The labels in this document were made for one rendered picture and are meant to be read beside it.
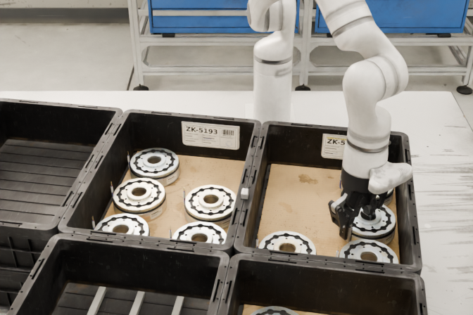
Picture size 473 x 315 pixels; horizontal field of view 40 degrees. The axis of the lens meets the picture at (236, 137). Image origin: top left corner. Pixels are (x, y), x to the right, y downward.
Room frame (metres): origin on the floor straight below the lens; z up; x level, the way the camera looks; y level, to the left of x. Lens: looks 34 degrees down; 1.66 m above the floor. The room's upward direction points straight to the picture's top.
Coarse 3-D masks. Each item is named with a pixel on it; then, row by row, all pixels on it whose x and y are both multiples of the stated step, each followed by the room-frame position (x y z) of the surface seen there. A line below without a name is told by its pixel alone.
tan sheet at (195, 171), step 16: (192, 160) 1.15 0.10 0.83; (208, 160) 1.15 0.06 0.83; (224, 160) 1.15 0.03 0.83; (128, 176) 1.09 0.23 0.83; (192, 176) 1.09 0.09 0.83; (208, 176) 1.09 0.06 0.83; (224, 176) 1.09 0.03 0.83; (240, 176) 1.09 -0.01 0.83; (176, 192) 1.04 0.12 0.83; (112, 208) 0.99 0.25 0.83; (176, 208) 0.99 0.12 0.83; (160, 224) 0.94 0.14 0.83; (176, 224) 0.94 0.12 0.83
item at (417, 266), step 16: (304, 128) 1.13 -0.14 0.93; (320, 128) 1.12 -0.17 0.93; (336, 128) 1.12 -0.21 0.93; (256, 160) 1.01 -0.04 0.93; (256, 176) 0.96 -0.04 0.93; (416, 208) 0.87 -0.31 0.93; (240, 224) 0.83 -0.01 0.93; (416, 224) 0.83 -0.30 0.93; (240, 240) 0.79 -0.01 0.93; (416, 240) 0.79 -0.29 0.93; (272, 256) 0.75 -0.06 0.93; (288, 256) 0.75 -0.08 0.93; (304, 256) 0.75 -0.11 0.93; (320, 256) 0.75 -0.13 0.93; (416, 256) 0.75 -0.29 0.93; (416, 272) 0.72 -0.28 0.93
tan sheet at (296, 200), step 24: (288, 168) 1.12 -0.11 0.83; (312, 168) 1.12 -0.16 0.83; (288, 192) 1.04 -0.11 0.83; (312, 192) 1.04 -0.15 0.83; (336, 192) 1.04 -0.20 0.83; (264, 216) 0.96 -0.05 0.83; (288, 216) 0.96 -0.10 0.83; (312, 216) 0.96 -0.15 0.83; (312, 240) 0.89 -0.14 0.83; (336, 240) 0.89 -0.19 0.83
